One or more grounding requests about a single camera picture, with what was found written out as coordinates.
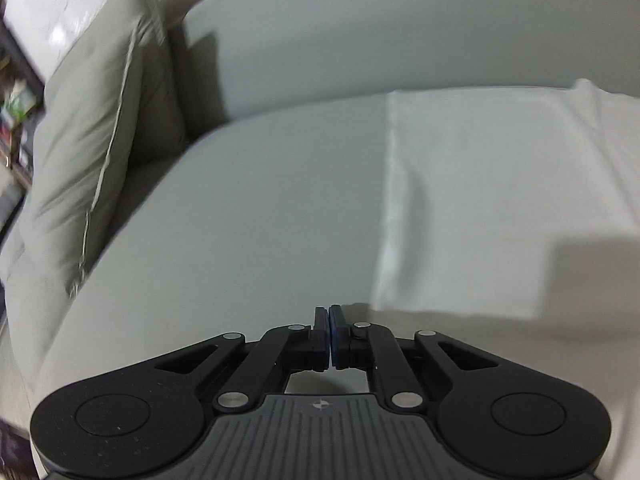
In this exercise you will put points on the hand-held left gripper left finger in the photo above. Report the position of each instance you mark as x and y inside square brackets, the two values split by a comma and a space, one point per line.
[320, 347]

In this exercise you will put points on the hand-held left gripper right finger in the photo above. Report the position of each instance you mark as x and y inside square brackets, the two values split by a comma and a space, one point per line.
[336, 340]

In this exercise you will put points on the light grey shirt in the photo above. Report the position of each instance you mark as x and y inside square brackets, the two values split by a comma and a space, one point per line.
[480, 185]

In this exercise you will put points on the grey sofa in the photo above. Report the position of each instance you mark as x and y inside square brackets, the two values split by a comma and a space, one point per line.
[280, 185]

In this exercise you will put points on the small grey cushion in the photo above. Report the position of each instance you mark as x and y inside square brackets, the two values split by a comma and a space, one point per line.
[75, 160]

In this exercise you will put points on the cluttered shelf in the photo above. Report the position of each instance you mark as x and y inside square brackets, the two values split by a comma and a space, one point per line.
[15, 110]

